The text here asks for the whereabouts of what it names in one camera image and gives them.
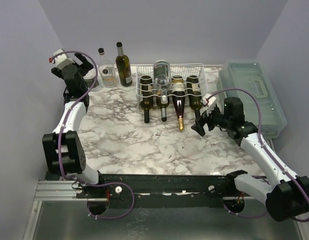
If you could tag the dark green wine bottle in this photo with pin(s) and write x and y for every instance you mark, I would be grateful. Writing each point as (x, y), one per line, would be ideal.
(123, 66)

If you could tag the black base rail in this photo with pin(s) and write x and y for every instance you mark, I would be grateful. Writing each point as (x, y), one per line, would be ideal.
(122, 191)

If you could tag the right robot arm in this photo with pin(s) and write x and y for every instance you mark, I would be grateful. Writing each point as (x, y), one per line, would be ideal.
(285, 194)

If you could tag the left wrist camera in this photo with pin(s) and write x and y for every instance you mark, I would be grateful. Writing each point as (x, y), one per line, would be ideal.
(61, 61)

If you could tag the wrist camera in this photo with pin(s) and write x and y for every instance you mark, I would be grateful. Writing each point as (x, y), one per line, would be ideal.
(61, 61)
(208, 101)

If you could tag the clear bottle dark label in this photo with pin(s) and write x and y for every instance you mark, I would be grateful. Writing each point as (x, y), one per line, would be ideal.
(162, 79)

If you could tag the translucent plastic storage box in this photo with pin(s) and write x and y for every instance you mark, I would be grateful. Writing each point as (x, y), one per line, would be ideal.
(248, 74)

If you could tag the clear bottle white label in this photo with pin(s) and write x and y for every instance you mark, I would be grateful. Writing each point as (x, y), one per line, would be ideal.
(106, 70)

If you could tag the green bottle silver neck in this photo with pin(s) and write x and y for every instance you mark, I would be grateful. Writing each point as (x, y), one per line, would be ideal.
(163, 107)

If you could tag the clear bottle green label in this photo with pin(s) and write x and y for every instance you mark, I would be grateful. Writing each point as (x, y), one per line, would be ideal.
(89, 79)

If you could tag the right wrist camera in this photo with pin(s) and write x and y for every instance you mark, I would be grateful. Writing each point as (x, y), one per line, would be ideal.
(208, 101)

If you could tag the green bottle black neck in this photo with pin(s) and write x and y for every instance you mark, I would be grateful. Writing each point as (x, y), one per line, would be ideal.
(146, 103)

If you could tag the aluminium frame rail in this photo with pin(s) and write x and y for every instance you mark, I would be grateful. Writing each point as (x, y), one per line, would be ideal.
(47, 191)

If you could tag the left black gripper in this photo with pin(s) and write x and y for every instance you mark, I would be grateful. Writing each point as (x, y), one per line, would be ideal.
(85, 66)

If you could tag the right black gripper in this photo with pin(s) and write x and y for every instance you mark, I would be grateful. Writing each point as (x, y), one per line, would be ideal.
(208, 122)

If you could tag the red wine bottle gold cap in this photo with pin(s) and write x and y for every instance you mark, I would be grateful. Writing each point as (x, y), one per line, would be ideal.
(178, 99)

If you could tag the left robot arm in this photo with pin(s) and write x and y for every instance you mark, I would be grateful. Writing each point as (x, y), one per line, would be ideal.
(63, 150)

